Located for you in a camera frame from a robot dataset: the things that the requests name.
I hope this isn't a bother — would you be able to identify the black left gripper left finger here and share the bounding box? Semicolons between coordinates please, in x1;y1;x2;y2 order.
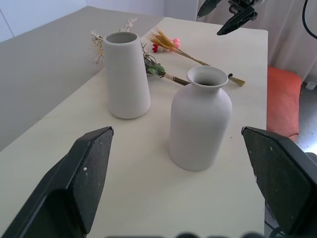
0;126;115;238

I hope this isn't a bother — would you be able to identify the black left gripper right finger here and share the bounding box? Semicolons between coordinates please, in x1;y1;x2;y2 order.
241;125;317;236

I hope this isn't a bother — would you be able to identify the white dried flower bouquet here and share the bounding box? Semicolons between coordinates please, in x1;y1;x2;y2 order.
90;17;191;86

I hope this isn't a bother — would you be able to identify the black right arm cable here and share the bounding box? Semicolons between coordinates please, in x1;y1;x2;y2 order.
301;0;317;39

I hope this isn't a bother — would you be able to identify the wheat and pink berry bouquet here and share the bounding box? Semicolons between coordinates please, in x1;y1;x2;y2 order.
148;27;246;88

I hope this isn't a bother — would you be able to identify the white flared-neck ceramic vase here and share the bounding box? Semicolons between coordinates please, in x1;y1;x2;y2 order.
168;65;233;172

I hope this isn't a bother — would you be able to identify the white conical ceramic vase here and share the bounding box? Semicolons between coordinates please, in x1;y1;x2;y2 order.
103;32;152;119

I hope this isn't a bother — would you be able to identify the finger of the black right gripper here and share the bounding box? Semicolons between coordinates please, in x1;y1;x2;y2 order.
197;0;221;18
216;5;256;36

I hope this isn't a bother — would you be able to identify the orange cushion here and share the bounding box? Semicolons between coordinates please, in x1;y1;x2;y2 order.
266;65;303;142

